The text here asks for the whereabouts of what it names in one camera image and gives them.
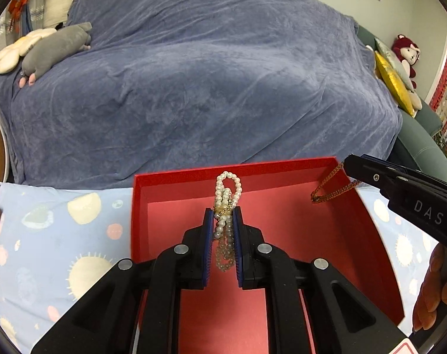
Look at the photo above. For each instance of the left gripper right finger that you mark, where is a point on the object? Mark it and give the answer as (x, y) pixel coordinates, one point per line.
(310, 306)

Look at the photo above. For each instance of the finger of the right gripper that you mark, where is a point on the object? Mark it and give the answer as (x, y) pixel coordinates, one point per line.
(407, 188)

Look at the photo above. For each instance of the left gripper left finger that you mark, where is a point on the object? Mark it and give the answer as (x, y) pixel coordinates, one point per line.
(134, 308)

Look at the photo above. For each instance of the person's right hand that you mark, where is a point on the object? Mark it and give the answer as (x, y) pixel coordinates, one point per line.
(432, 292)

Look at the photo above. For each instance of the red cardboard box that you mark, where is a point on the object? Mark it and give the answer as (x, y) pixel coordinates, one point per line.
(276, 199)

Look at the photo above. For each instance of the yellow pillow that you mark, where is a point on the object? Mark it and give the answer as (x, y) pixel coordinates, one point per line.
(394, 84)

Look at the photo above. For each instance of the blue planet-print tablecloth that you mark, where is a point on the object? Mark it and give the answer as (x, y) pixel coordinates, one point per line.
(54, 244)

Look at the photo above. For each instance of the red monkey plush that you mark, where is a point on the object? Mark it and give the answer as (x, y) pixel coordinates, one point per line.
(408, 53)

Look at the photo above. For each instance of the grey patterned pillow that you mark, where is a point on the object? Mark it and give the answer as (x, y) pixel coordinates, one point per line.
(390, 56)

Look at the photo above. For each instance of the blue-grey velvet bed cover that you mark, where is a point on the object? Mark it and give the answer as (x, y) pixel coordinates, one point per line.
(180, 84)

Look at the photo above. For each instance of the grey plush toy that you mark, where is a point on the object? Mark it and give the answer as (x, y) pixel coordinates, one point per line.
(50, 50)

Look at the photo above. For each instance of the cream flower plush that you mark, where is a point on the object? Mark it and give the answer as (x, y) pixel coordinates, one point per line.
(10, 55)

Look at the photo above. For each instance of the red bow tieback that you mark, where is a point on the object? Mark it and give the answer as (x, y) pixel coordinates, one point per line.
(15, 10)

